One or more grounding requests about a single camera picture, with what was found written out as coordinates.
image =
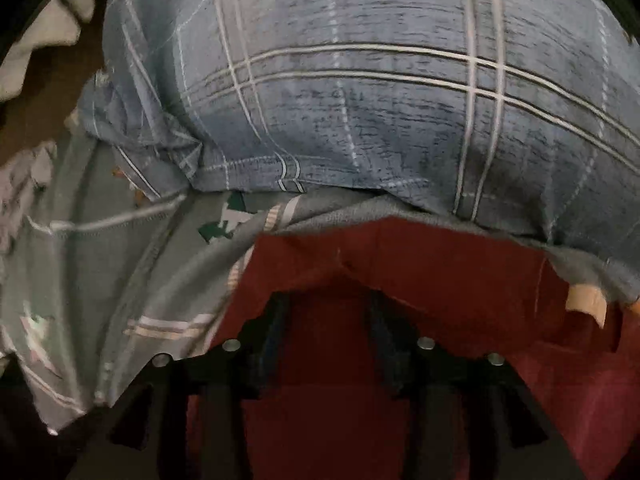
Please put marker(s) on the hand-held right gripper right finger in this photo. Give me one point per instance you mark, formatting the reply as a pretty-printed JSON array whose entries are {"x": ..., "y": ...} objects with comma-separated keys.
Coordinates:
[{"x": 382, "y": 335}]

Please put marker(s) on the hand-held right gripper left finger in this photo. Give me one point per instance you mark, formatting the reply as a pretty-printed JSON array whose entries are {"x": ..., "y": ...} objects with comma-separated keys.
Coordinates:
[{"x": 270, "y": 332}]

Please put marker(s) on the red t-shirt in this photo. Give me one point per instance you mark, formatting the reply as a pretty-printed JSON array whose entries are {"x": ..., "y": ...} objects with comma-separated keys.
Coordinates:
[{"x": 450, "y": 270}]

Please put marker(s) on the grey patterned bedsheet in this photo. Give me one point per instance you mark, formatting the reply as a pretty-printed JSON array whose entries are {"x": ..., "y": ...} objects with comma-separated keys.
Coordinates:
[{"x": 100, "y": 260}]

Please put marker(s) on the grey and white crumpled cloth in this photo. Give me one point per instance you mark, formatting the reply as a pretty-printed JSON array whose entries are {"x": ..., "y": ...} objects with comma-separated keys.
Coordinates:
[{"x": 25, "y": 185}]

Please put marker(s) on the plain white cloth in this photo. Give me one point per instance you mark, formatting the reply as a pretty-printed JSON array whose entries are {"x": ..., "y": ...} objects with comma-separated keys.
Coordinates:
[{"x": 45, "y": 45}]

